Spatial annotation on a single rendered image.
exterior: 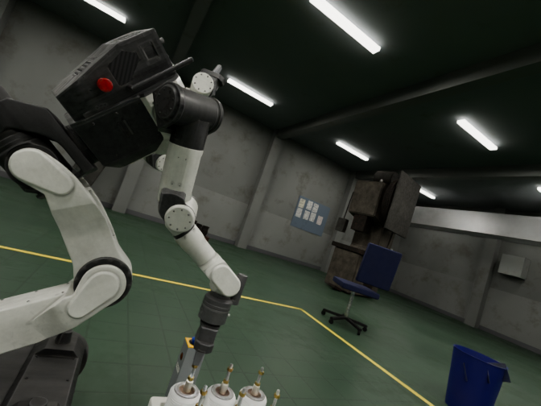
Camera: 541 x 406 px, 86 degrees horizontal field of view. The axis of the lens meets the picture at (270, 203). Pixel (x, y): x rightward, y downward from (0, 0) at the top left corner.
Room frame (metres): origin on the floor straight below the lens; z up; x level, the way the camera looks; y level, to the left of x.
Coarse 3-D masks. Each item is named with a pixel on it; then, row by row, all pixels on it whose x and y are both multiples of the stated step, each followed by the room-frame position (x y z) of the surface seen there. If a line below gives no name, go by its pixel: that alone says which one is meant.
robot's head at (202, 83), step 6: (198, 72) 0.86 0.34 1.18; (204, 72) 0.87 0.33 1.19; (192, 78) 0.86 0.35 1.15; (198, 78) 0.86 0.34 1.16; (204, 78) 0.87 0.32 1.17; (210, 78) 0.88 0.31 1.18; (192, 84) 0.86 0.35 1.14; (198, 84) 0.87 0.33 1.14; (204, 84) 0.87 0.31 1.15; (210, 84) 0.88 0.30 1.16; (192, 90) 0.89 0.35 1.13; (198, 90) 0.87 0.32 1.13; (204, 90) 0.87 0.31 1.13; (210, 90) 0.88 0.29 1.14
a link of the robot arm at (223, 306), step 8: (240, 280) 0.93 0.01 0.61; (216, 288) 0.88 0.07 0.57; (240, 288) 0.93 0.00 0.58; (208, 296) 0.89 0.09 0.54; (216, 296) 0.89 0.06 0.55; (224, 296) 0.89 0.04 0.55; (232, 296) 0.93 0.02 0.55; (240, 296) 0.94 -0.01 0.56; (208, 304) 0.88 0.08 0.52; (216, 304) 0.88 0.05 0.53; (224, 304) 0.88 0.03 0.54; (232, 304) 0.92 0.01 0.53
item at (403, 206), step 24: (360, 192) 6.82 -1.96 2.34; (384, 192) 6.49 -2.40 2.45; (408, 192) 6.48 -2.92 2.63; (360, 216) 6.74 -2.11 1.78; (384, 216) 6.32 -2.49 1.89; (408, 216) 6.69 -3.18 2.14; (360, 240) 7.13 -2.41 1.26; (384, 240) 6.89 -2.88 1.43; (336, 264) 6.80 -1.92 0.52; (360, 264) 6.45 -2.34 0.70; (336, 288) 6.34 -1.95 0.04
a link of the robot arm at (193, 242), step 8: (192, 200) 0.84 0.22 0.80; (192, 208) 0.79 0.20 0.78; (176, 232) 0.80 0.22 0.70; (184, 232) 0.81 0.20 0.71; (192, 232) 0.82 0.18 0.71; (200, 232) 0.85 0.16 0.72; (176, 240) 0.82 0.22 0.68; (184, 240) 0.82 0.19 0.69; (192, 240) 0.82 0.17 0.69; (200, 240) 0.84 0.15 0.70; (184, 248) 0.83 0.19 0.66; (192, 248) 0.83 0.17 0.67; (200, 248) 0.84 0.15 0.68; (208, 248) 0.86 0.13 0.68; (192, 256) 0.85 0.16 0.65; (200, 256) 0.84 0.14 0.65; (208, 256) 0.85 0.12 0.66; (200, 264) 0.86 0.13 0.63
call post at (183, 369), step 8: (184, 344) 1.09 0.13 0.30; (184, 352) 1.06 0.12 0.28; (192, 352) 1.06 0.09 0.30; (184, 360) 1.05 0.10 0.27; (192, 360) 1.06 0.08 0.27; (176, 368) 1.08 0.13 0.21; (184, 368) 1.05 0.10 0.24; (176, 376) 1.06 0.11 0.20; (184, 376) 1.06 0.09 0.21; (168, 384) 1.11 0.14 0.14; (168, 392) 1.08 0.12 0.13
